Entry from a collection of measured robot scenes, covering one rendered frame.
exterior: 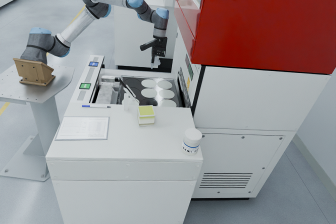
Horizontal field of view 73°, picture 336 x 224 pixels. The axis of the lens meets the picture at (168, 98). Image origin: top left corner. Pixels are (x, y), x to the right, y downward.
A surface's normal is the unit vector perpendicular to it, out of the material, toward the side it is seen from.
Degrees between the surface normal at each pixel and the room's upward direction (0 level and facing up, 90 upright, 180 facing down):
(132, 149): 0
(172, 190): 90
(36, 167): 0
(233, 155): 90
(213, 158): 90
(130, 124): 0
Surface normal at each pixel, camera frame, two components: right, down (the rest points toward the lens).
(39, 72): -0.07, 0.58
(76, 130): 0.12, -0.81
